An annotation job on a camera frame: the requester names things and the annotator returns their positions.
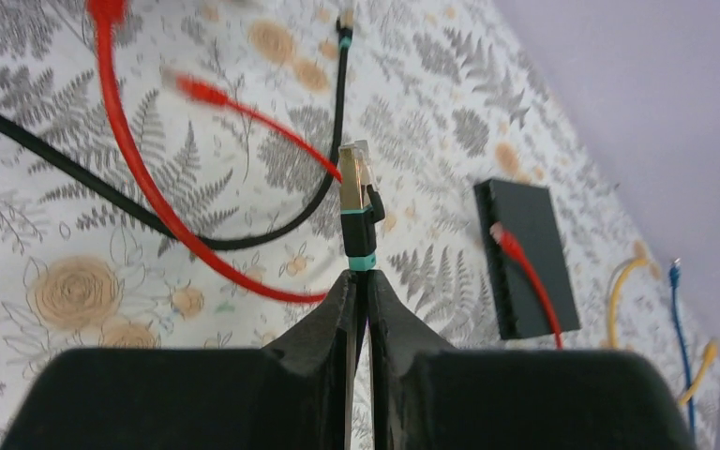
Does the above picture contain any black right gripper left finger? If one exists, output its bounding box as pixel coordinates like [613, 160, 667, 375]
[1, 271, 357, 449]

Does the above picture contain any black ethernet cable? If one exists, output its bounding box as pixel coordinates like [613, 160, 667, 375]
[0, 12, 387, 450]

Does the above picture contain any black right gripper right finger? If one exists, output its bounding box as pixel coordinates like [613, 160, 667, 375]
[367, 271, 695, 449]

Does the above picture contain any black network switch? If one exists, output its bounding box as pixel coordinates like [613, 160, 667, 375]
[473, 178, 581, 340]

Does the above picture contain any long red ethernet cable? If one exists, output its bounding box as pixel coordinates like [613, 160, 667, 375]
[488, 222, 565, 351]

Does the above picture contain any yellow ethernet cable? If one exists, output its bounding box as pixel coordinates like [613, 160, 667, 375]
[605, 257, 720, 408]

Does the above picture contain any blue ethernet cable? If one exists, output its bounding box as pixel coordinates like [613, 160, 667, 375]
[667, 258, 698, 436]

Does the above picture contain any short red ethernet cable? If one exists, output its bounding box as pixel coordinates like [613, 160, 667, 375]
[85, 0, 344, 306]

